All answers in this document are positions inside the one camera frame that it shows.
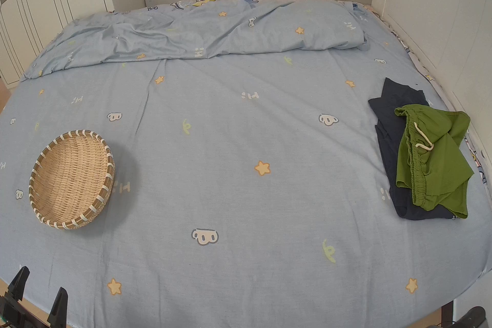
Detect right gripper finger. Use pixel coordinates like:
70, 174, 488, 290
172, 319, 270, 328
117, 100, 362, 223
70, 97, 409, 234
460, 306, 486, 328

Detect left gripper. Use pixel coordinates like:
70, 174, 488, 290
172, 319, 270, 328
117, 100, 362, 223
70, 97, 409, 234
0, 266, 68, 328

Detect green shorts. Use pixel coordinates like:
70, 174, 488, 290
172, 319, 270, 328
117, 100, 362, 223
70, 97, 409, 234
394, 104, 474, 220

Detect round woven basket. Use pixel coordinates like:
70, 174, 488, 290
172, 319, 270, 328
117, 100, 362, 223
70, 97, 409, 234
28, 130, 116, 231

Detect bed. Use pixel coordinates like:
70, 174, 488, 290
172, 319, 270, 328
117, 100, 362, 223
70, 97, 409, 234
0, 0, 492, 328

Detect dark blue T-shirt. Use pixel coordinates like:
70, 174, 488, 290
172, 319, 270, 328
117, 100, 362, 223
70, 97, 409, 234
368, 77, 458, 221

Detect white wardrobe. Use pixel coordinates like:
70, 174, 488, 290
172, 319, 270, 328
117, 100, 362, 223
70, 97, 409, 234
0, 0, 115, 89

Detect pale blue quilt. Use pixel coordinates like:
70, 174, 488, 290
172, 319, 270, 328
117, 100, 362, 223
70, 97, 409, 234
20, 0, 371, 82

